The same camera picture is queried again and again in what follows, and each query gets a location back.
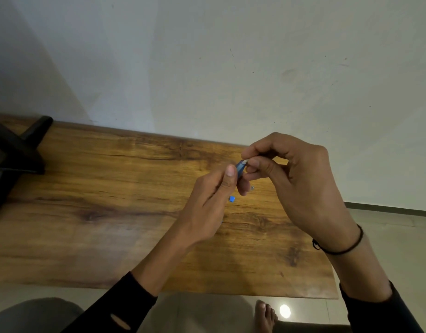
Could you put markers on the person's left hand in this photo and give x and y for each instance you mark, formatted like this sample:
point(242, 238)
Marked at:
point(204, 211)

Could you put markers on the person's right hand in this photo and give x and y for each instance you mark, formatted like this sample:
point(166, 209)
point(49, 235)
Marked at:
point(303, 183)

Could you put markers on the person's right thumb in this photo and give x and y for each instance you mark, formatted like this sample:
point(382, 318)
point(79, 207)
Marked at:
point(266, 169)

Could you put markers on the person's left thumb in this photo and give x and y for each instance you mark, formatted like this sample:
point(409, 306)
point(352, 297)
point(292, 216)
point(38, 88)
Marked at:
point(228, 182)

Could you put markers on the blue pen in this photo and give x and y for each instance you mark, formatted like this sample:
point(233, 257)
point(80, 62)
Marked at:
point(240, 167)

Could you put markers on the person's left forearm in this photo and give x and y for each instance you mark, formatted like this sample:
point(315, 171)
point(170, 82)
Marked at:
point(147, 270)

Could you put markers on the person's right forearm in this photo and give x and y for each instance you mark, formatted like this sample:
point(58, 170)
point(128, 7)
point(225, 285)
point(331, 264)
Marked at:
point(365, 284)

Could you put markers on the black wrist band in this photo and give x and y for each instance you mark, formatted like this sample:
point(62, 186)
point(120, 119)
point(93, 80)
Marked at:
point(337, 253)

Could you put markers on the person's bare foot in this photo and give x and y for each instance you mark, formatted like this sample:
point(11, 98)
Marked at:
point(265, 317)

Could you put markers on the person's dark trouser leg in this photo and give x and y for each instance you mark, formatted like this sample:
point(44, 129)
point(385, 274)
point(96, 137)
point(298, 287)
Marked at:
point(313, 328)

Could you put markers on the black stand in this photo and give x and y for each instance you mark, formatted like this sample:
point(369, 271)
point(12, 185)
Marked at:
point(15, 149)

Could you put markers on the person's grey trouser leg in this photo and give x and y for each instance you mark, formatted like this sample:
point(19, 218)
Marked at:
point(36, 317)

